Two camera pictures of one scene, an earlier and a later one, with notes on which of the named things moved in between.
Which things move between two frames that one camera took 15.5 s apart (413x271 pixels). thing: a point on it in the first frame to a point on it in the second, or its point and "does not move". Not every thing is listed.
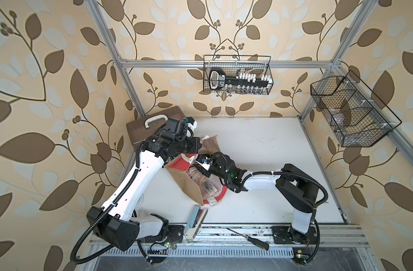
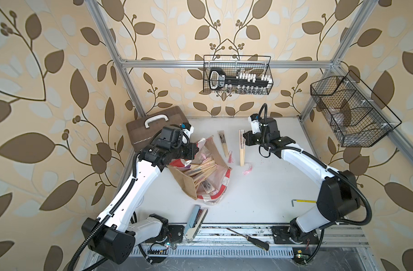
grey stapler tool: x=194 y=221 does not move
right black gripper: x=203 y=169 to x=249 y=136
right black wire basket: x=357 y=117 does not move
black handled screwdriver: x=259 y=243 does not move
